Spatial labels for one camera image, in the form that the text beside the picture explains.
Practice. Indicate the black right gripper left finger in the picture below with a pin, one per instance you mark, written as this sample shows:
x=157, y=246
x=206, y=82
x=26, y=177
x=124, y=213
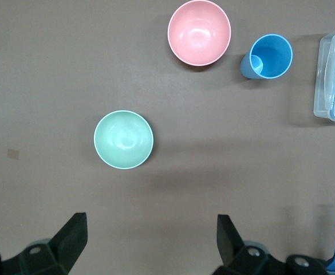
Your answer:
x=67, y=243

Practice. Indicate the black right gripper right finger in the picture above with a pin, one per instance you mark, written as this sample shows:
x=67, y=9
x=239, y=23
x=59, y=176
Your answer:
x=230, y=243

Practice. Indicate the green plastic bowl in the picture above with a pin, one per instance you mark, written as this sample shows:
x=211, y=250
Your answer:
x=123, y=139

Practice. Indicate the pink plastic bowl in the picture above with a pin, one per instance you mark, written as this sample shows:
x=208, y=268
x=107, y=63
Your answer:
x=198, y=31

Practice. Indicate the small brown tape patch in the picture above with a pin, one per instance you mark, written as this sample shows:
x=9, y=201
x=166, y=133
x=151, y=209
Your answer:
x=13, y=153

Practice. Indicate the clear plastic food container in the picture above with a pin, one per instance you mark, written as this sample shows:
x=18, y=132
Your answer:
x=324, y=86

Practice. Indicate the blue plastic cup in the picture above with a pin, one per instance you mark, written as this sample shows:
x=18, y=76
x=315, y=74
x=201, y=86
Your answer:
x=273, y=54

